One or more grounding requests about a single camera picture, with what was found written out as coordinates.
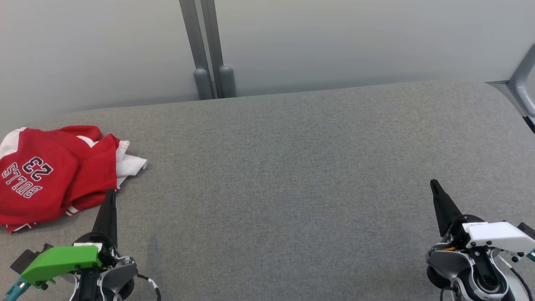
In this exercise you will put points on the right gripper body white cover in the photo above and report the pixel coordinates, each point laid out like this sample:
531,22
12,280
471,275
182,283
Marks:
497,236

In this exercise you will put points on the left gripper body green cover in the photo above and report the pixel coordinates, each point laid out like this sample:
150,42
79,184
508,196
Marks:
58,261

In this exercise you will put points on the grey curved metal frame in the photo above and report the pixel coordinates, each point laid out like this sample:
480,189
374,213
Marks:
520,83

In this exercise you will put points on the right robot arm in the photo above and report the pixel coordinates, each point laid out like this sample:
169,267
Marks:
459,267

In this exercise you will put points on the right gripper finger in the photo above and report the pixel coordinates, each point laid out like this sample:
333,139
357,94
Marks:
444,209

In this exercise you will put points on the red Bulls jersey shirt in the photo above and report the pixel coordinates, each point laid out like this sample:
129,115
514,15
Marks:
50,175

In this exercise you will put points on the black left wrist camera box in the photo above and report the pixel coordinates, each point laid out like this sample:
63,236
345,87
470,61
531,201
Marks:
26,258

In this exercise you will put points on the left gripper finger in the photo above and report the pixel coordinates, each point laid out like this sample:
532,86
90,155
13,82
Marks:
108,217

